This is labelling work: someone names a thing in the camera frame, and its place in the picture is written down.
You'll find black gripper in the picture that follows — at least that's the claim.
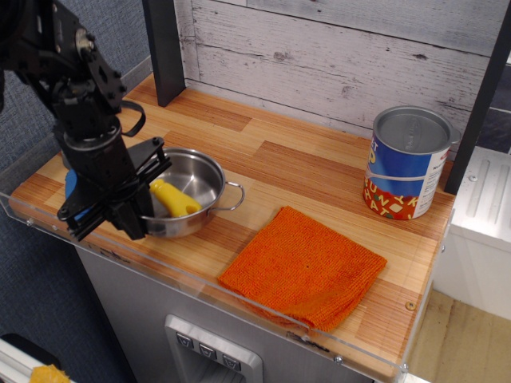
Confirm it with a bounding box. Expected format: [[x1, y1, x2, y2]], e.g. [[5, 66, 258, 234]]
[[57, 131, 171, 241]]

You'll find white yellow plastic knife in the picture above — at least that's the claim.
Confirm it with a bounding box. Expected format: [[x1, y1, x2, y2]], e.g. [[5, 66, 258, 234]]
[[150, 179, 203, 218]]

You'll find stainless steel pot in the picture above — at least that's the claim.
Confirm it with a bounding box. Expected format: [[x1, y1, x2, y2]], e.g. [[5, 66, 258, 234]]
[[142, 148, 245, 239]]

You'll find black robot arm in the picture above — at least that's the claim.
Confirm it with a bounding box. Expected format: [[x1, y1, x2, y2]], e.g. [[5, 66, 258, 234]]
[[1, 1, 171, 239]]

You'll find clear acrylic table guard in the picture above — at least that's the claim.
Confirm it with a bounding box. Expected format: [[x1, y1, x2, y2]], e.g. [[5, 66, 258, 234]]
[[0, 71, 456, 376]]

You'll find grey toy fridge cabinet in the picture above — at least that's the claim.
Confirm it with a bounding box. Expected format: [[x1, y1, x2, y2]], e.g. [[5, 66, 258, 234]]
[[77, 249, 370, 382]]

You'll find orange knitted cloth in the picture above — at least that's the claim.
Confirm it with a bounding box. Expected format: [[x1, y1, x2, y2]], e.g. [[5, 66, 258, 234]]
[[219, 207, 386, 331]]

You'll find blue soup can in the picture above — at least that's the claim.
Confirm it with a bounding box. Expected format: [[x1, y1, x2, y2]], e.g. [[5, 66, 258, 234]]
[[362, 105, 461, 220]]

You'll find white toy appliance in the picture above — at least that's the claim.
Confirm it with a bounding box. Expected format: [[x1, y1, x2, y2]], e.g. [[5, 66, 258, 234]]
[[433, 147, 510, 319]]

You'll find blue handled fork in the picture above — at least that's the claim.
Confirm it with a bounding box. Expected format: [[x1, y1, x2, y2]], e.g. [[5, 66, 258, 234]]
[[62, 154, 77, 198]]

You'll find black right post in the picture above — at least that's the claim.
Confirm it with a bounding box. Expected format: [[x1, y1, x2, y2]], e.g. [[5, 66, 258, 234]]
[[444, 2, 510, 195]]

